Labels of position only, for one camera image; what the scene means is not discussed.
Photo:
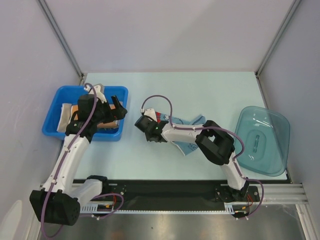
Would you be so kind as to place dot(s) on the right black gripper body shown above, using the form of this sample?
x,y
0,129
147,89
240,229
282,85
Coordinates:
x,y
142,124

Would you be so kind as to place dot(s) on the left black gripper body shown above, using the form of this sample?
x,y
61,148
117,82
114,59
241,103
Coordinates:
x,y
104,113

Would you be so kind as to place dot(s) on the orange polka dot towel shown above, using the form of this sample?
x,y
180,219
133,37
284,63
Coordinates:
x,y
74,108

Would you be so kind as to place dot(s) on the light blue Doraemon towel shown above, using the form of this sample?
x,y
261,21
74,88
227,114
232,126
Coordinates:
x,y
185,147

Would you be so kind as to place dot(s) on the teal beige Doraemon towel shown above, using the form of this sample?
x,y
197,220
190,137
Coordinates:
x,y
65,117

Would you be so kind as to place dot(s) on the yellow white towel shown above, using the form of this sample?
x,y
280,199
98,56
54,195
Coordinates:
x,y
108,125

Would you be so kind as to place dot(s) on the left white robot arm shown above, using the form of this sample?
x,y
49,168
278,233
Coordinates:
x,y
56,202

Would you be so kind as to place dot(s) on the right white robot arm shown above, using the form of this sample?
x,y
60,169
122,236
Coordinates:
x,y
216,143

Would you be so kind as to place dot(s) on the blue plastic bin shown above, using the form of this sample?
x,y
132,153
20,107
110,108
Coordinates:
x,y
69,94

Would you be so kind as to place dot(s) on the translucent teal basket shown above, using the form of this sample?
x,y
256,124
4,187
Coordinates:
x,y
266,137

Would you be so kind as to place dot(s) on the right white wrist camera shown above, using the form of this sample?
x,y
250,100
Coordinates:
x,y
148,115

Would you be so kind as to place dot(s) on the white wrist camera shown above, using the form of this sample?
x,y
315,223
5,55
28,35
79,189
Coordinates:
x,y
96,90
148,115

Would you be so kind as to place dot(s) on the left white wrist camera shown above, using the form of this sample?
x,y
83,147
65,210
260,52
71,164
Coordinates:
x,y
96,90

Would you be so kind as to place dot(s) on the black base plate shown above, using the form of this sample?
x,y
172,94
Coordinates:
x,y
181,196

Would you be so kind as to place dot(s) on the aluminium frame rail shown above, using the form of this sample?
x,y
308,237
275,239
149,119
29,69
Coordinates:
x,y
284,194

